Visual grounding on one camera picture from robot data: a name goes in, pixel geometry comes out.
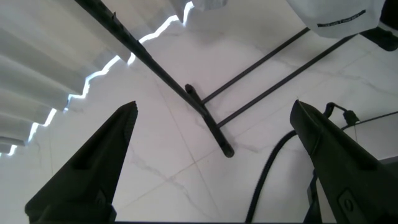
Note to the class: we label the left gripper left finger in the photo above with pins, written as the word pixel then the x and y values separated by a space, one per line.
pixel 53 202

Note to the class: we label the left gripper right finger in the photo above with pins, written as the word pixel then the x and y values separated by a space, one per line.
pixel 367 193

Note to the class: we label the black clothes rack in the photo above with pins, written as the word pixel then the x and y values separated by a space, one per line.
pixel 146 59

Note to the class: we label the pale grey shorts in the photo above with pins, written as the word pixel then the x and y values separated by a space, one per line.
pixel 329 12

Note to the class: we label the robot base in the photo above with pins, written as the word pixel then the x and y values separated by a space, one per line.
pixel 373 140

